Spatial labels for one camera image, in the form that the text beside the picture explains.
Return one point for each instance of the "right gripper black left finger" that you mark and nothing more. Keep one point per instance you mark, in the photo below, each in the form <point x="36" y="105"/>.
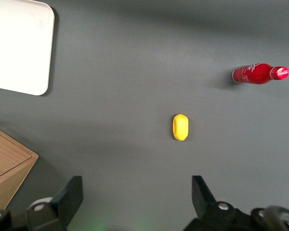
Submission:
<point x="62" y="204"/>

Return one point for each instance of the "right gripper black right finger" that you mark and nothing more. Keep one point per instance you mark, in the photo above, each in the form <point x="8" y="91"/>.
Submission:
<point x="207" y="211"/>

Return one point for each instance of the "red soda can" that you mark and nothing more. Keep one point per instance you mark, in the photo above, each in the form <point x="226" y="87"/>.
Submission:
<point x="253" y="73"/>

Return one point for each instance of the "white rectangular tray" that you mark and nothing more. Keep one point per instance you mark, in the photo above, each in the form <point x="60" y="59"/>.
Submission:
<point x="19" y="48"/>

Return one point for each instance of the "wooden two-drawer cabinet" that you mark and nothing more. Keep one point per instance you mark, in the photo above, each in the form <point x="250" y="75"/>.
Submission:
<point x="7" y="163"/>

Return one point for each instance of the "yellow lemon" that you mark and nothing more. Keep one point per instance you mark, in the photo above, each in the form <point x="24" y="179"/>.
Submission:
<point x="180" y="127"/>

